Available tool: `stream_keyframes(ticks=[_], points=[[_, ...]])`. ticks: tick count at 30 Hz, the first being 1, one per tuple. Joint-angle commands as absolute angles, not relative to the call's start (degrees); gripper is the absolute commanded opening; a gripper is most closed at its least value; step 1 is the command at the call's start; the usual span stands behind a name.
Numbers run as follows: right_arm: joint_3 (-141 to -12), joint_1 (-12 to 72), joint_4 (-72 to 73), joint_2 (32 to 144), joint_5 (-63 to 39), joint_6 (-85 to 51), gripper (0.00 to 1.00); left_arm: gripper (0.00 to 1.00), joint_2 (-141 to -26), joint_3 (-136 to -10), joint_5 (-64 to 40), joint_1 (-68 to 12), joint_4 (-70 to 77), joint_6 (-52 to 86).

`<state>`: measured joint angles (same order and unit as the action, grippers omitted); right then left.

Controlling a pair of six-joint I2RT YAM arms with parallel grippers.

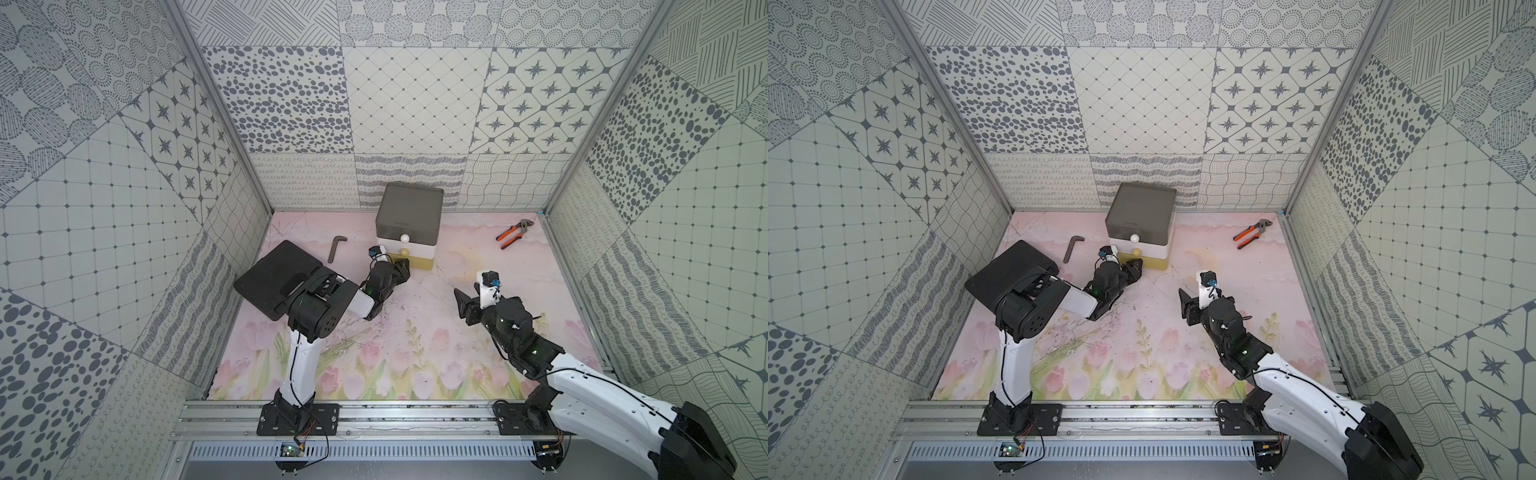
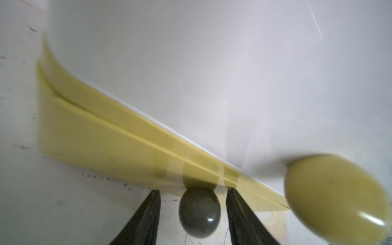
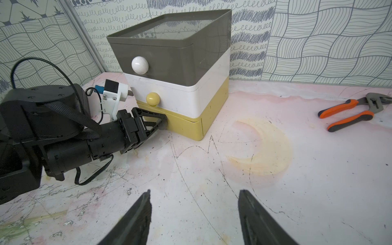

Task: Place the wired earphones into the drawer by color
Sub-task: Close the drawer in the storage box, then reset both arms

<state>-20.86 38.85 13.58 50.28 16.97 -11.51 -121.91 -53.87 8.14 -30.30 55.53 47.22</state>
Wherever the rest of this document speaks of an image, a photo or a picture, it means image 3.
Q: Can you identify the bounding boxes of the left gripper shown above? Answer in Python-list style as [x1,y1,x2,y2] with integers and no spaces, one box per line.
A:
[44,107,168,181]

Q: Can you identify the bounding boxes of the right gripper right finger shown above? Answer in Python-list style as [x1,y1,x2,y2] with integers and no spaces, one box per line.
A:
[238,190,297,245]

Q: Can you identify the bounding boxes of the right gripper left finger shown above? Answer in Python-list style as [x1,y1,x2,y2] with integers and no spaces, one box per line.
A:
[99,190,152,245]

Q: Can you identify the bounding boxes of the yellow bottom drawer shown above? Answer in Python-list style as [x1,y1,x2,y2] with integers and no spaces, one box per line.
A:
[136,100,204,141]

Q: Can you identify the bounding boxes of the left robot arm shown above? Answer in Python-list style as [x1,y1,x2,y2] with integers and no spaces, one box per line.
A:
[1,85,167,204]

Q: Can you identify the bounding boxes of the drawer cabinet frame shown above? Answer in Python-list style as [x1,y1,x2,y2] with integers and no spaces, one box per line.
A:
[107,9,232,141]

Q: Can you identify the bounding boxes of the orange handled pliers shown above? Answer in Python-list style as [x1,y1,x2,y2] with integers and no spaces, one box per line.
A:
[317,92,392,133]

